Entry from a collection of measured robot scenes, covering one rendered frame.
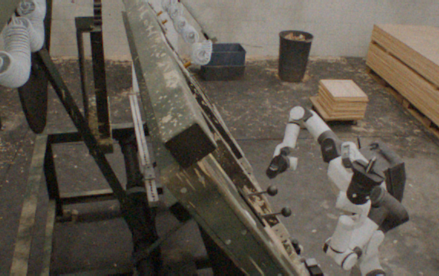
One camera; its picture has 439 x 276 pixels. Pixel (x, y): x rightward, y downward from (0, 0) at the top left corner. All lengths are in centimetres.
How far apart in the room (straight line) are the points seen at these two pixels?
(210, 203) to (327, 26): 661
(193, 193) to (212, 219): 11
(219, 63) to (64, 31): 252
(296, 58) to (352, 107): 140
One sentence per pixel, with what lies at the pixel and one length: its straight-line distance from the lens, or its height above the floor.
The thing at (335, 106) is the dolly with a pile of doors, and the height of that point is 29.
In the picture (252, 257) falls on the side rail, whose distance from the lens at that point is 131.
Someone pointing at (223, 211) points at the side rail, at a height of 166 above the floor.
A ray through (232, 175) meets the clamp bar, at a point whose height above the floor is 133.
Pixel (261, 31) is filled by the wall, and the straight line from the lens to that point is 729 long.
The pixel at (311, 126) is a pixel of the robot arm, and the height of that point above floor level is 137.
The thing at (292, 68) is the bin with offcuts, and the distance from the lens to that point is 640.
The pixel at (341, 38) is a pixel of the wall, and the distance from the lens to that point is 776.
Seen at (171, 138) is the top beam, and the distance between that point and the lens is 100.
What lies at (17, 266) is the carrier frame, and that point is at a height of 79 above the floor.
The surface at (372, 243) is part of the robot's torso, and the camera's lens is 230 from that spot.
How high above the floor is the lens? 240
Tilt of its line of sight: 30 degrees down
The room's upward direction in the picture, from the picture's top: 3 degrees clockwise
